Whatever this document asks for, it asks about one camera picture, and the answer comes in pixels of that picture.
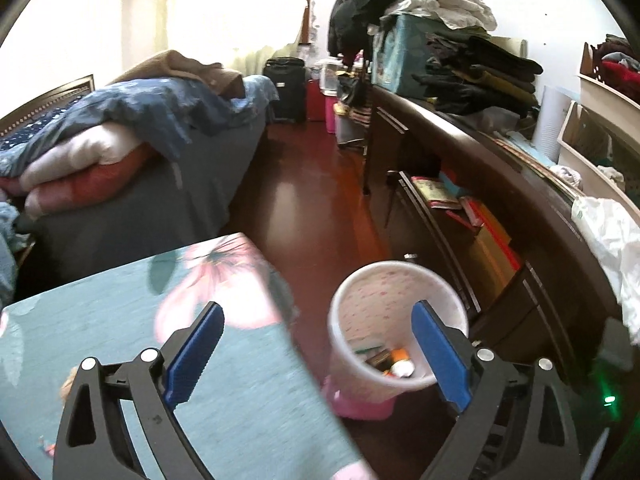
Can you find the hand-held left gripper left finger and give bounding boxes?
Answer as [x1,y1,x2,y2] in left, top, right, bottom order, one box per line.
[52,301,226,480]

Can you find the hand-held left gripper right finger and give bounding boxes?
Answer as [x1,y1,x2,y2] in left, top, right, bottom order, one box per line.
[411,300,583,480]

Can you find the white pink-dotted trash bin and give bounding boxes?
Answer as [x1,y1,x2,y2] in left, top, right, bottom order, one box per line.
[327,260,470,420]

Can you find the floral teal tablecloth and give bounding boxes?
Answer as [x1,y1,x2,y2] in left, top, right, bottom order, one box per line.
[0,232,376,480]

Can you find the books in open drawer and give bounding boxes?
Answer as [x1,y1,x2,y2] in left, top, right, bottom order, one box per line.
[445,195,521,271]

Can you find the bed with grey skirt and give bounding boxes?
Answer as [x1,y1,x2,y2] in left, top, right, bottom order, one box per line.
[15,75,281,306]

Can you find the white plastic bag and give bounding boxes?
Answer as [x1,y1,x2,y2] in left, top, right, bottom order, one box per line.
[575,196,640,346]

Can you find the yellow-green book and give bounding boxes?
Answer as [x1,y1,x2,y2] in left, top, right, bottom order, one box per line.
[412,176,461,210]

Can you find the dark wooden dresser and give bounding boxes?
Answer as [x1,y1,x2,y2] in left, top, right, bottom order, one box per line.
[362,82,626,391]

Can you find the light blue fleece garment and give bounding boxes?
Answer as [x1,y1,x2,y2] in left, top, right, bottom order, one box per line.
[0,202,31,306]

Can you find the folded pink quilt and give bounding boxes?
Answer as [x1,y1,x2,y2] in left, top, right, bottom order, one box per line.
[0,122,166,221]

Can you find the white floor storage box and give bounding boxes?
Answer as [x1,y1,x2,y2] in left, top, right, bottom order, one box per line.
[334,115,368,147]

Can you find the blue floral quilt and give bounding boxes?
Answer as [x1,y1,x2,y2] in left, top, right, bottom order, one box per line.
[0,77,281,176]

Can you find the cream storage bin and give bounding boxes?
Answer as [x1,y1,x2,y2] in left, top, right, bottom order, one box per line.
[577,42,640,126]
[556,100,640,196]

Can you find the white cylindrical appliance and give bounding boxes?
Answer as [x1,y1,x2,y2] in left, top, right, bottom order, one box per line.
[531,85,583,161]

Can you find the pink plastic container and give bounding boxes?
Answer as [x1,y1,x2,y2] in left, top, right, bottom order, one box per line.
[324,95,341,135]

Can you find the navy star-print pillow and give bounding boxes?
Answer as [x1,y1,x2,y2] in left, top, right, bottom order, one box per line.
[0,97,81,153]

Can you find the dark hanging bag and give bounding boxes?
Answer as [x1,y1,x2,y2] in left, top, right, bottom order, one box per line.
[337,72,371,121]

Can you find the black suitcase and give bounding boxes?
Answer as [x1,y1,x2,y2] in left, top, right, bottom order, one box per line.
[263,56,307,123]

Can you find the red box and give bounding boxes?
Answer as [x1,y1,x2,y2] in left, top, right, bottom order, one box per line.
[306,79,326,122]

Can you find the stack of folded dark clothes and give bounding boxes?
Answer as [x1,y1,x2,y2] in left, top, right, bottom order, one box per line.
[412,35,543,116]

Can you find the brown blanket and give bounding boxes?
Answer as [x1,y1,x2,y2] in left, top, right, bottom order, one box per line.
[112,50,246,98]

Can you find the dark wooden headboard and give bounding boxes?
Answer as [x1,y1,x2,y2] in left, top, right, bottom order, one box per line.
[0,74,96,133]

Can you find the clear plastic container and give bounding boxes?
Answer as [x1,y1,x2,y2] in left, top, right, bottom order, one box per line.
[317,59,346,96]

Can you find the sheer pale green curtain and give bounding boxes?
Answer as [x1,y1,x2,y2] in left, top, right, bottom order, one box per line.
[227,45,281,78]

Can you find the teal storage box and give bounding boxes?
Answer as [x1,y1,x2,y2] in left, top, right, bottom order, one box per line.
[371,14,451,96]

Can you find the red and dark clothes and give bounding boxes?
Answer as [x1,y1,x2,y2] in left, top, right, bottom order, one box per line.
[597,35,640,88]

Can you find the pile of white cloth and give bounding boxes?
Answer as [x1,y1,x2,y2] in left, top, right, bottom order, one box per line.
[385,0,498,31]

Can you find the black jacket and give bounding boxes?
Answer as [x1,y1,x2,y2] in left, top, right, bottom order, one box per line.
[328,0,411,56]

